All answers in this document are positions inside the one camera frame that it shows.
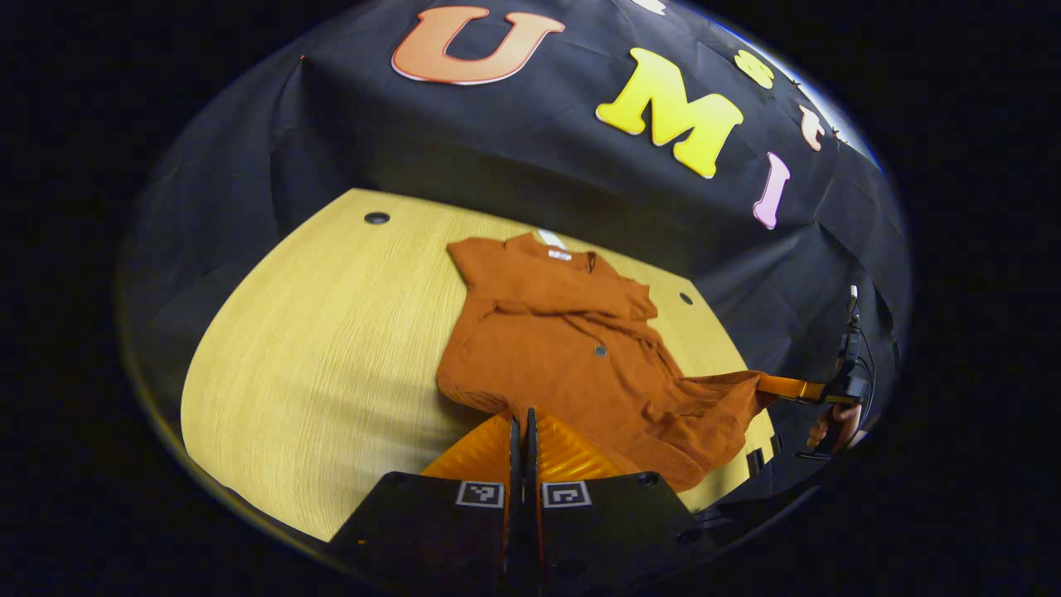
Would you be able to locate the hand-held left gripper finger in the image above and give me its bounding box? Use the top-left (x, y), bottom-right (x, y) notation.
top-left (330, 413), bottom-right (523, 594)
top-left (524, 406), bottom-right (718, 591)

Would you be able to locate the rust orange knit cardigan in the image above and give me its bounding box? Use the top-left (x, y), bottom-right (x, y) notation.
top-left (435, 232), bottom-right (780, 494)

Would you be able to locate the black backdrop cloth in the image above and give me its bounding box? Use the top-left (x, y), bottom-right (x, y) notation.
top-left (116, 0), bottom-right (913, 531)

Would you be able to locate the black gripper cable bundle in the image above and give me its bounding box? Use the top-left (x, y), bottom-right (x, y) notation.
top-left (858, 328), bottom-right (881, 434)

